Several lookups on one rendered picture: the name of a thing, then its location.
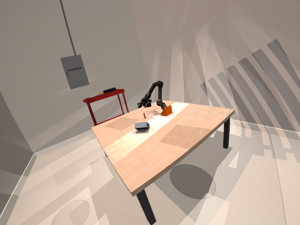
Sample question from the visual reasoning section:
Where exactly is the grey flat panel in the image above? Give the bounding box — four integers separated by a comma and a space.
134, 122, 150, 134

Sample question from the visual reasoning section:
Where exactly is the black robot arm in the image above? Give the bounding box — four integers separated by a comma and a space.
140, 81, 167, 110

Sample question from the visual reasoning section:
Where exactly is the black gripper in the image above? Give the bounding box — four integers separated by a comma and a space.
138, 101, 151, 108

